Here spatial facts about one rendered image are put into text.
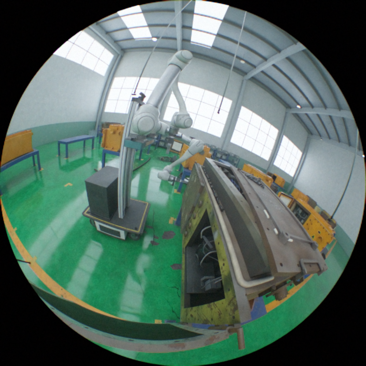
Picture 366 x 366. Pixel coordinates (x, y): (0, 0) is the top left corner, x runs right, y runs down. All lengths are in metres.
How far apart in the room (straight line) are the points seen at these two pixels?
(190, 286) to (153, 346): 0.60
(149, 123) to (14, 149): 4.28
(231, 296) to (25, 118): 8.85
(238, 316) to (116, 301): 1.34
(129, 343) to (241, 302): 0.30
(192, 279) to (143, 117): 1.08
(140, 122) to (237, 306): 0.91
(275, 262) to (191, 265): 0.67
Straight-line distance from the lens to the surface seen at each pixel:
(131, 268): 1.64
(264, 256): 0.41
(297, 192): 9.99
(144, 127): 0.75
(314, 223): 3.06
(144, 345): 0.33
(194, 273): 0.89
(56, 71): 9.57
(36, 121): 8.86
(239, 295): 0.41
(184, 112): 0.94
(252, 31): 8.79
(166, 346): 0.34
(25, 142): 4.62
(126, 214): 1.75
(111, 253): 1.74
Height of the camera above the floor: 1.54
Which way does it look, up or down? 24 degrees down
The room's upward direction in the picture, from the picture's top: 18 degrees clockwise
